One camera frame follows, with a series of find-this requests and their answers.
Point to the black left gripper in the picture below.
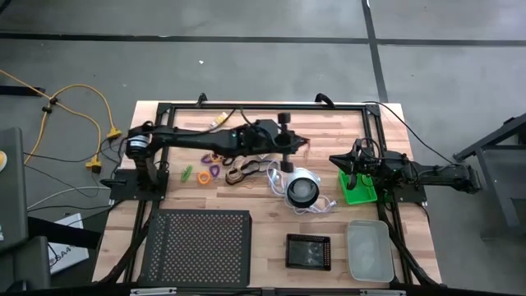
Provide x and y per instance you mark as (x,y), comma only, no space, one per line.
(265,141)

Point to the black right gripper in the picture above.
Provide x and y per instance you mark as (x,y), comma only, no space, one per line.
(370,164)

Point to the thin red rubber band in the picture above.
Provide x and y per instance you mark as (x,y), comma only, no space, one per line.
(306,150)

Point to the wide tan rubber band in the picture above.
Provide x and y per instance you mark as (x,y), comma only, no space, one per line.
(228,177)

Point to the yellow staples packet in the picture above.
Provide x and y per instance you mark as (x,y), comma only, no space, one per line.
(218,120)

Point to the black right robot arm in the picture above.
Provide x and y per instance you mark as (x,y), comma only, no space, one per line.
(435,174)

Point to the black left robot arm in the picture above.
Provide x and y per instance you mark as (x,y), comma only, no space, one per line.
(185,137)

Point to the white desk lamp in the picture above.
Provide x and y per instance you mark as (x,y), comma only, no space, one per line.
(303,191)

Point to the grey desk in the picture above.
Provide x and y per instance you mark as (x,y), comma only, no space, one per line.
(12,193)

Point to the green plastic basket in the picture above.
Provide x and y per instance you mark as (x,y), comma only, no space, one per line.
(363,193)

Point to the black mesh tray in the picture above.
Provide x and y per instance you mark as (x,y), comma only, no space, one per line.
(308,252)

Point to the black perforated metal riser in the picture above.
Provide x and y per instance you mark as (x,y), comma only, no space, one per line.
(197,246)

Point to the black metal cart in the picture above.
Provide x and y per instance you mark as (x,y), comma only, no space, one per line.
(493,181)

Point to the black flat bar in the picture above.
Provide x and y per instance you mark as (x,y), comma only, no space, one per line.
(61,232)

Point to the white printed box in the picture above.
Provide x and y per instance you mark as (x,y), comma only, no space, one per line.
(67,259)

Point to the black floor bar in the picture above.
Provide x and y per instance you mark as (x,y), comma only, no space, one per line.
(20,90)

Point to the dark grey chair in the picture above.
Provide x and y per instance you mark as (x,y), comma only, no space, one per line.
(24,263)

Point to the black aluminium rig frame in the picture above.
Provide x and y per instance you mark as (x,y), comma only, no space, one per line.
(267,107)

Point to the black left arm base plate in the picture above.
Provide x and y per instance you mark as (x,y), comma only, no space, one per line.
(123,191)

